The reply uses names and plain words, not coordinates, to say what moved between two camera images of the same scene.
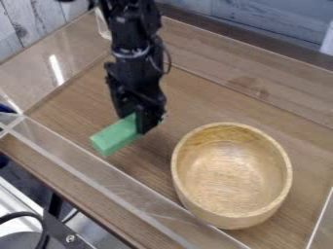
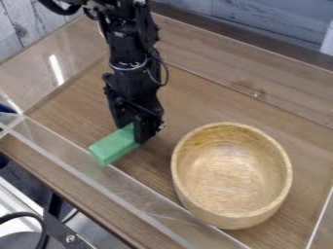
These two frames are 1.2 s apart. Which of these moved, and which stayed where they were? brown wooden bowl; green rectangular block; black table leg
Moved: green rectangular block
Stayed: black table leg; brown wooden bowl
